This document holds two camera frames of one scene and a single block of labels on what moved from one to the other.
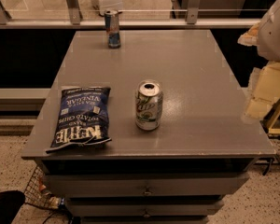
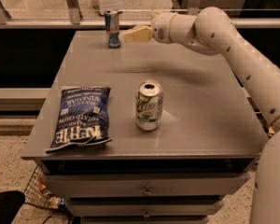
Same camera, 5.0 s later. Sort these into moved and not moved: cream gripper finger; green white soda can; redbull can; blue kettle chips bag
Moved: cream gripper finger
Not moved: green white soda can; redbull can; blue kettle chips bag
